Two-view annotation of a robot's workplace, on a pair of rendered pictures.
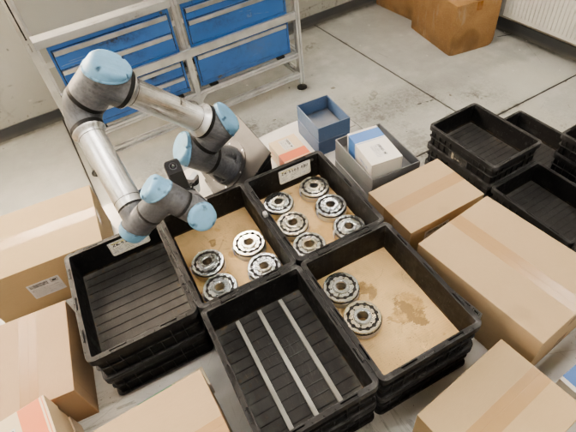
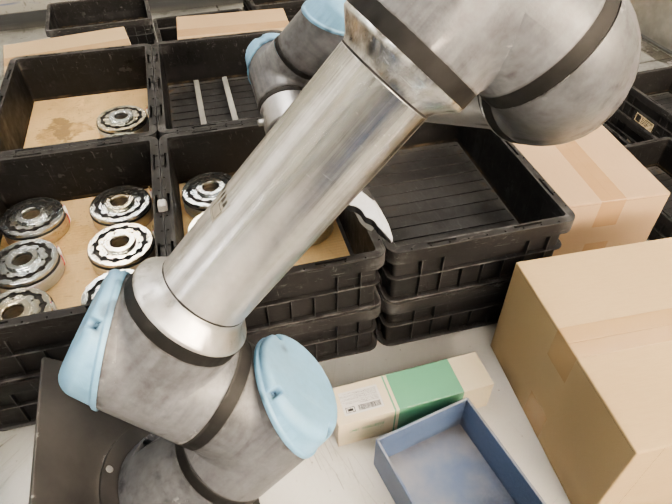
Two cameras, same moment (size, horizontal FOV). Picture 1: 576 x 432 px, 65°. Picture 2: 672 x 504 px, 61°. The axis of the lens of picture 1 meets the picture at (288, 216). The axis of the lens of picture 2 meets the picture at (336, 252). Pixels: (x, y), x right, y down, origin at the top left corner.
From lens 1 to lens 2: 1.73 m
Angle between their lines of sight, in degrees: 89
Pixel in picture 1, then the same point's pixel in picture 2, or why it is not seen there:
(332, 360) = (184, 111)
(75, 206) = (637, 374)
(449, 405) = not seen: hidden behind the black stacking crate
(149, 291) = (411, 214)
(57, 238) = (630, 288)
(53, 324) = (556, 180)
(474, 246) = not seen: outside the picture
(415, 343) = (86, 108)
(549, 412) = (32, 47)
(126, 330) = (440, 175)
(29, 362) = (567, 148)
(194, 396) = not seen: hidden behind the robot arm
